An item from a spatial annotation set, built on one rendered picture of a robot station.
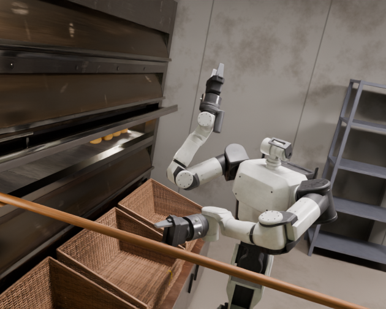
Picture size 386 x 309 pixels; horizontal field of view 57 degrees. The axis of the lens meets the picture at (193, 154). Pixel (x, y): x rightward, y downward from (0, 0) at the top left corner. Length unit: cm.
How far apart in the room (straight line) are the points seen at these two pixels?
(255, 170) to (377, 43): 299
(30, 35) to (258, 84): 311
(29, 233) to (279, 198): 98
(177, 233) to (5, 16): 85
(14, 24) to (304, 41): 329
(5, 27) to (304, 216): 109
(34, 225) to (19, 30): 75
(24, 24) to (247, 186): 98
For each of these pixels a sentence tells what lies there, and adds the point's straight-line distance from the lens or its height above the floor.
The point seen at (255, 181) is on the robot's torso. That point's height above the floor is 135.
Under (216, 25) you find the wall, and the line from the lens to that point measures 414.
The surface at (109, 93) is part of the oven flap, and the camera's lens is 184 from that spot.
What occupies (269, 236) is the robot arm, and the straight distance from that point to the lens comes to 120.
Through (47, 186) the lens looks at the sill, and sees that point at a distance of 157.
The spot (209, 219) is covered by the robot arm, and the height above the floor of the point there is 123.
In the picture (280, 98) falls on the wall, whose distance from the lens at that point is 411.
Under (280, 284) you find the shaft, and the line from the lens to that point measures 113.
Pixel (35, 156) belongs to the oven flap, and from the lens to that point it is 119.
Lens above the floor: 179
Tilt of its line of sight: 15 degrees down
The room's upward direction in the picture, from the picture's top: 11 degrees clockwise
